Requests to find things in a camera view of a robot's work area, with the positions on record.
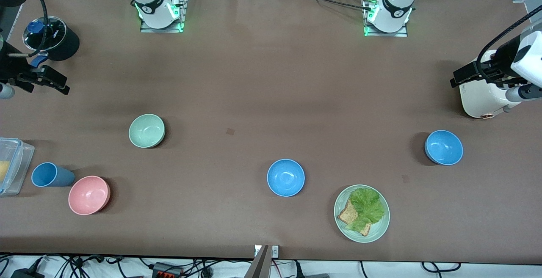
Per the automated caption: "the green plate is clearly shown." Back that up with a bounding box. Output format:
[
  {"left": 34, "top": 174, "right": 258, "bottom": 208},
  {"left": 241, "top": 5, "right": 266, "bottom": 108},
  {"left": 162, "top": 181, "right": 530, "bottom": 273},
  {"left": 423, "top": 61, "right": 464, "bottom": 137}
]
[{"left": 334, "top": 184, "right": 390, "bottom": 243}]

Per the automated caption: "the blue cup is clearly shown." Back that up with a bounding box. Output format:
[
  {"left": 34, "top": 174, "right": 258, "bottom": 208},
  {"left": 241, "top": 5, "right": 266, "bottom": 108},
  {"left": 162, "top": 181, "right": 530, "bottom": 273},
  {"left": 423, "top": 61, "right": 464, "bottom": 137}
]
[{"left": 31, "top": 162, "right": 76, "bottom": 187}]

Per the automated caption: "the long black table cable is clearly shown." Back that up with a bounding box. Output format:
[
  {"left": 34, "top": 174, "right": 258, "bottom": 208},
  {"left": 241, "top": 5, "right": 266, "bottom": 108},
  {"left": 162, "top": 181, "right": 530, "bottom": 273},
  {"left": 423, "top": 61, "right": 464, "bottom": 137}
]
[{"left": 275, "top": 0, "right": 373, "bottom": 11}]

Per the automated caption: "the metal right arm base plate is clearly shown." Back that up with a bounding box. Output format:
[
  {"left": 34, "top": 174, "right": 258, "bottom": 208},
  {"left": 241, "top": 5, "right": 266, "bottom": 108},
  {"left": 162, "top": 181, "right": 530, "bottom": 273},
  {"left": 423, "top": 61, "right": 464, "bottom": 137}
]
[{"left": 140, "top": 0, "right": 188, "bottom": 33}]

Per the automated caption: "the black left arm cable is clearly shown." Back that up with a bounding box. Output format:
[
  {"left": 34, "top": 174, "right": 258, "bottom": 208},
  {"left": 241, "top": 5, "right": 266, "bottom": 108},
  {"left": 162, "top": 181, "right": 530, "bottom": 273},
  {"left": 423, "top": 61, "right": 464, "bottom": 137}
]
[{"left": 476, "top": 6, "right": 542, "bottom": 72}]

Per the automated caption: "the green lettuce leaf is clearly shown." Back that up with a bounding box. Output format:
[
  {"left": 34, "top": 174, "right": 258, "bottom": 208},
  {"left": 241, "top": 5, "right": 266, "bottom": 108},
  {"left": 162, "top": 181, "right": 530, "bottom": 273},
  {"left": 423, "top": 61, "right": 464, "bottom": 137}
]
[{"left": 345, "top": 187, "right": 386, "bottom": 233}]

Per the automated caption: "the grey camera pole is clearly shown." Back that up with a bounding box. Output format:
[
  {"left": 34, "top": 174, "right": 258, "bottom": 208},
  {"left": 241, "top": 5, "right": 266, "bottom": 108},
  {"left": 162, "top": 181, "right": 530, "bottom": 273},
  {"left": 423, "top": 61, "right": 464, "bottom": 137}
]
[{"left": 243, "top": 245, "right": 271, "bottom": 278}]

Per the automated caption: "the brown bread slice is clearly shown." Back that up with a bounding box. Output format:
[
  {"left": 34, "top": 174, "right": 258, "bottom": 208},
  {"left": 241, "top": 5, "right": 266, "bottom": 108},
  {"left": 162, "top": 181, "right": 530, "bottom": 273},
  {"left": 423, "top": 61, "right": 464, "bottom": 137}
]
[{"left": 337, "top": 200, "right": 372, "bottom": 237}]

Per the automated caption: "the black power adapter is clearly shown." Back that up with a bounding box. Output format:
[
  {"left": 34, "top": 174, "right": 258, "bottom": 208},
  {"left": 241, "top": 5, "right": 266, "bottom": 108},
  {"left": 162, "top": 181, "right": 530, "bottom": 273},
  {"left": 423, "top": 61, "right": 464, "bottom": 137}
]
[{"left": 11, "top": 269, "right": 45, "bottom": 278}]

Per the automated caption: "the black orange power strip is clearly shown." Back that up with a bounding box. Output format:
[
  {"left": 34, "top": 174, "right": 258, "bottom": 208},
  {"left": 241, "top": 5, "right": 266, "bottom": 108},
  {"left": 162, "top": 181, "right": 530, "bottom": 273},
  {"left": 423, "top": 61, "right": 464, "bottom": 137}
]
[{"left": 152, "top": 262, "right": 183, "bottom": 278}]

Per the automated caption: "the green bowl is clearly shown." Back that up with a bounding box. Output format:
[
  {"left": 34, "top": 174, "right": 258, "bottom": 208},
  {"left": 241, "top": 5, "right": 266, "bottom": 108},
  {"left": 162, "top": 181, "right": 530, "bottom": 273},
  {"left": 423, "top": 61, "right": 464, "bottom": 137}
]
[{"left": 128, "top": 114, "right": 166, "bottom": 149}]

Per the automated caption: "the white countertop appliance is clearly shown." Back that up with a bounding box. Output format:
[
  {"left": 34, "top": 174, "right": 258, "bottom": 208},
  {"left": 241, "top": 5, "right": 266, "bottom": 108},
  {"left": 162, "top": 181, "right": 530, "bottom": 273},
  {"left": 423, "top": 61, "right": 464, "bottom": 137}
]
[{"left": 459, "top": 50, "right": 523, "bottom": 119}]

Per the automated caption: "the black pot with blue handle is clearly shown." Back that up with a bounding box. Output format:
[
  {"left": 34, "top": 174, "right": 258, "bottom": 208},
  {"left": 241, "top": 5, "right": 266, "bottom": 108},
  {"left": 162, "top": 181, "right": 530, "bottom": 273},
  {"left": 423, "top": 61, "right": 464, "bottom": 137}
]
[{"left": 22, "top": 16, "right": 80, "bottom": 68}]

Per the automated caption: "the glass pot lid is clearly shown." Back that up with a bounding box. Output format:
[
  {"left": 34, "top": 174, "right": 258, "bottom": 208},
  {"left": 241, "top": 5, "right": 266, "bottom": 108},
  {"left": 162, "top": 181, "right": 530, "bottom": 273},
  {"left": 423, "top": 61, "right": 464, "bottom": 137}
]
[{"left": 22, "top": 16, "right": 67, "bottom": 52}]

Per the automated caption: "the blue bowl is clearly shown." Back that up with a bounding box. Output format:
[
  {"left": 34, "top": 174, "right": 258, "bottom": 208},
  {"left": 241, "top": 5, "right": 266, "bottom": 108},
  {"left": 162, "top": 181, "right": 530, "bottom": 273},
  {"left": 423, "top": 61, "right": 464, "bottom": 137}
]
[
  {"left": 424, "top": 130, "right": 464, "bottom": 166},
  {"left": 267, "top": 159, "right": 305, "bottom": 197}
]

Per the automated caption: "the pink bowl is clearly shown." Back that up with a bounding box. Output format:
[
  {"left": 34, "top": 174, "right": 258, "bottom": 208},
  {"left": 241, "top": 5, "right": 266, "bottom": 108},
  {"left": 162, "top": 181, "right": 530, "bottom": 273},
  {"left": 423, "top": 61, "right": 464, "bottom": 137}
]
[{"left": 68, "top": 176, "right": 111, "bottom": 216}]

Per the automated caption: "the looped black floor cable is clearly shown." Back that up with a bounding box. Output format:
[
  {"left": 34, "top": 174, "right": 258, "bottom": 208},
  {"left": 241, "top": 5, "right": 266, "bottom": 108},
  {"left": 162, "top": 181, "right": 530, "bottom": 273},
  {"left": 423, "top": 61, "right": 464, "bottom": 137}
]
[{"left": 421, "top": 262, "right": 462, "bottom": 272}]

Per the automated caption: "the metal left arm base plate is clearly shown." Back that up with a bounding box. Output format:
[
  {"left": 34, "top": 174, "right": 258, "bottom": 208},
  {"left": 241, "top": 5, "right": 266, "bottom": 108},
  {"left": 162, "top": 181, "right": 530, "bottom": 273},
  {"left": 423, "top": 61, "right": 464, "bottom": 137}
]
[{"left": 363, "top": 0, "right": 409, "bottom": 37}]

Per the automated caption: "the clear plastic container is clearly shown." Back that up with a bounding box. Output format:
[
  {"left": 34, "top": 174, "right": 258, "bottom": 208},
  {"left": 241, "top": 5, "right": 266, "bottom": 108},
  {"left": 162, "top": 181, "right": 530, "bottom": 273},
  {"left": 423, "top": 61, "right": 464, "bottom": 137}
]
[{"left": 0, "top": 138, "right": 35, "bottom": 196}]

